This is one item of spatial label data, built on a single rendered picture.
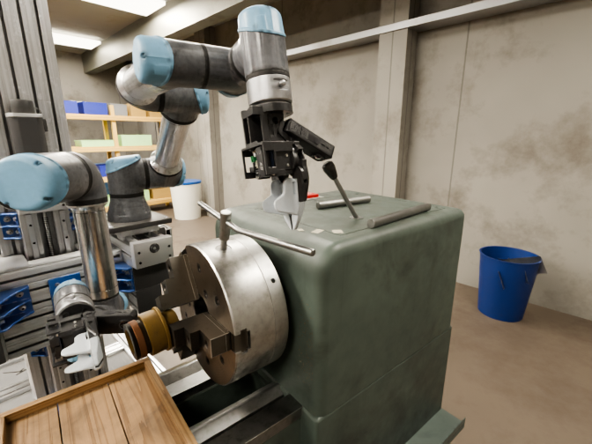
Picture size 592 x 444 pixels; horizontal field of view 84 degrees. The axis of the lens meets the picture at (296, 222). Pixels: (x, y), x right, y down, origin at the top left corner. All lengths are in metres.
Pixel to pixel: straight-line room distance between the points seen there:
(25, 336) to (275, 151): 1.05
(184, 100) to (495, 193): 3.00
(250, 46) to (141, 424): 0.76
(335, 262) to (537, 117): 2.96
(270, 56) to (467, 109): 3.11
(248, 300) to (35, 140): 0.94
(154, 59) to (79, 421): 0.73
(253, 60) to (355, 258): 0.42
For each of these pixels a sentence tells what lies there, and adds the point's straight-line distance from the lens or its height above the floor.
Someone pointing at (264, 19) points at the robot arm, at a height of 1.64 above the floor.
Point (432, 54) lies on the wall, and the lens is 3.80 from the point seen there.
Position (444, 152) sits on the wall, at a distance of 3.65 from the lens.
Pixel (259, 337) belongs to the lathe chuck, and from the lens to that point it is 0.68.
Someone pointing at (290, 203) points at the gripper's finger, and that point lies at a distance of 0.56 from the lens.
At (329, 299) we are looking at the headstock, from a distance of 0.68.
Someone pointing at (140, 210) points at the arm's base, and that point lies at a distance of 1.33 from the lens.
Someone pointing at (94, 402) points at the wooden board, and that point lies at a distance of 0.95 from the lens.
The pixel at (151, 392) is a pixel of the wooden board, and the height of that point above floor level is 0.89.
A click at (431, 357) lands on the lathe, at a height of 0.80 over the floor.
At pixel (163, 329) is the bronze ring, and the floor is 1.10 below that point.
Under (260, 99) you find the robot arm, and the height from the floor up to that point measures 1.52.
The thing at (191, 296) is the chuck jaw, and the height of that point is 1.13.
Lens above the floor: 1.46
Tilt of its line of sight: 15 degrees down
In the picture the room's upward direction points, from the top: straight up
